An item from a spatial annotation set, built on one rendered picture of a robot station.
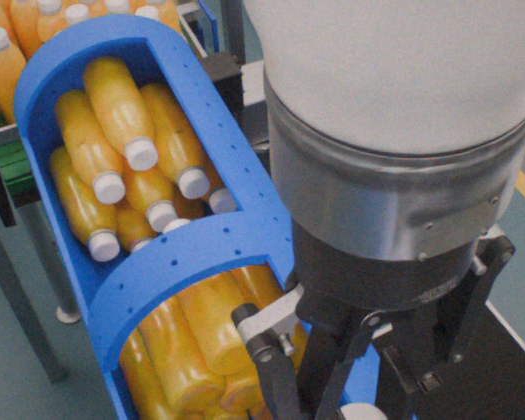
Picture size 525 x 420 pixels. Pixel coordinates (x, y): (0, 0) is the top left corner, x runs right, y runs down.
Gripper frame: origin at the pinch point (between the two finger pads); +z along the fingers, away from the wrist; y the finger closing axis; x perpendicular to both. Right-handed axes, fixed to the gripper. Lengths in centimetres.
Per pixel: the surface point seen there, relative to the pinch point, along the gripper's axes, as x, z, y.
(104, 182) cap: 56, 34, -6
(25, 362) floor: 109, 146, -37
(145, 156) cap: 55, 31, 0
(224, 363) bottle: 23.6, 31.7, -1.8
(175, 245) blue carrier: 33.7, 22.7, -2.5
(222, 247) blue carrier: 31.3, 22.6, 1.9
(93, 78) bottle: 71, 29, -2
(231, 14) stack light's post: 118, 61, 35
